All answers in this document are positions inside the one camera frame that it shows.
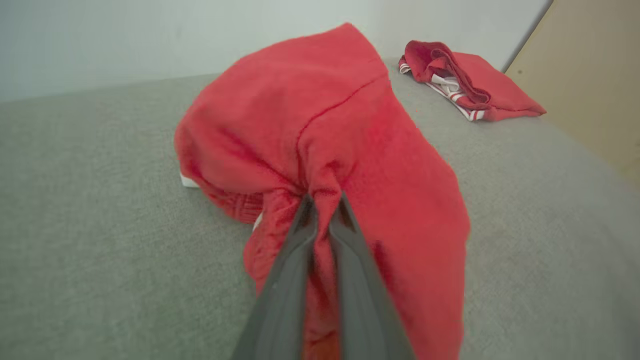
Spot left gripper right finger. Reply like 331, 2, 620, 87
328, 193, 416, 360

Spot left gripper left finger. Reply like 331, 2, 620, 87
232, 195, 319, 360

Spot red shorts with white trim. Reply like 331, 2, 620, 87
173, 22, 472, 360

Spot red jersey with white sleeves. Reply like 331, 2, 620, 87
398, 40, 547, 122

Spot beige wooden board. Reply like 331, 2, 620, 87
504, 0, 640, 187

